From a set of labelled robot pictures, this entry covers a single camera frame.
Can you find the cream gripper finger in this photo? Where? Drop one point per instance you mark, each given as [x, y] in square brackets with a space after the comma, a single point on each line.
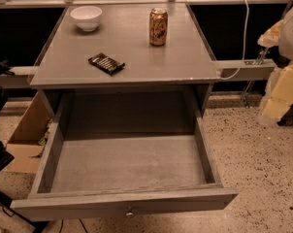
[270, 37]
[278, 97]

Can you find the orange soda can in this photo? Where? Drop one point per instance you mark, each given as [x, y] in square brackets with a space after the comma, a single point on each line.
[158, 26]

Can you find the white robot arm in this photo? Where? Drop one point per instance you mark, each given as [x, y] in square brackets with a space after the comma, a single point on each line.
[279, 90]

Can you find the open grey top drawer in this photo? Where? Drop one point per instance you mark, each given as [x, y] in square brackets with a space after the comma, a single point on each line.
[104, 176]

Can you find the metal drawer knob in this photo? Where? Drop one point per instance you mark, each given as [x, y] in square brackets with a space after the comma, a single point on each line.
[129, 213]

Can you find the black snack bar packet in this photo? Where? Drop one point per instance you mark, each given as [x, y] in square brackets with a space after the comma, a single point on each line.
[106, 64]

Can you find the grey wooden cabinet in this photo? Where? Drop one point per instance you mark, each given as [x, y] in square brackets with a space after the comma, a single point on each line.
[152, 94]

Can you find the white ceramic bowl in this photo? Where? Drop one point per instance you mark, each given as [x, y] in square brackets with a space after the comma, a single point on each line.
[86, 18]

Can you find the cardboard box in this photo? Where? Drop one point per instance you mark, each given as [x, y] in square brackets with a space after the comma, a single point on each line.
[24, 143]

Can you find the grey metal rail beam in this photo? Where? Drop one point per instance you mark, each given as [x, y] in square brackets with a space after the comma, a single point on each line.
[248, 71]

